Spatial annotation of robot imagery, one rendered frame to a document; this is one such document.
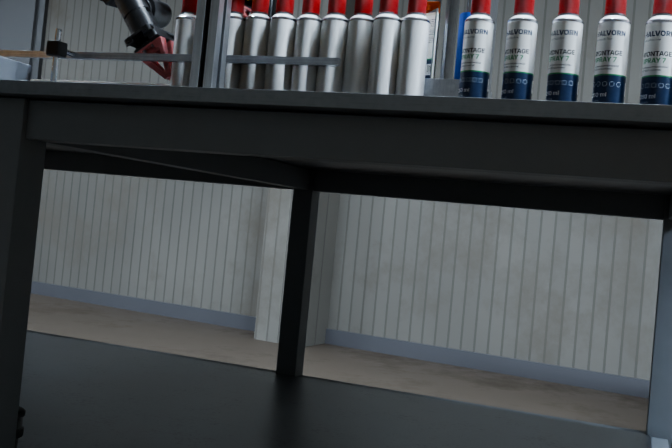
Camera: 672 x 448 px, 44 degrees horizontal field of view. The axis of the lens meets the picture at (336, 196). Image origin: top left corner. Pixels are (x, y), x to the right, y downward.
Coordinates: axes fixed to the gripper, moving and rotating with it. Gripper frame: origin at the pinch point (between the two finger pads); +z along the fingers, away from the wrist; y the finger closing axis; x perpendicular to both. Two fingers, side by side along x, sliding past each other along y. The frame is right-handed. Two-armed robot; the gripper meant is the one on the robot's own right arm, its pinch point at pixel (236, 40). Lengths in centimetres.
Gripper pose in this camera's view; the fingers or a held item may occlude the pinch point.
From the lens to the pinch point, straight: 173.9
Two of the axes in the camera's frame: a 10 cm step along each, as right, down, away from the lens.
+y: -9.3, -0.9, 3.5
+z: -1.0, 9.9, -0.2
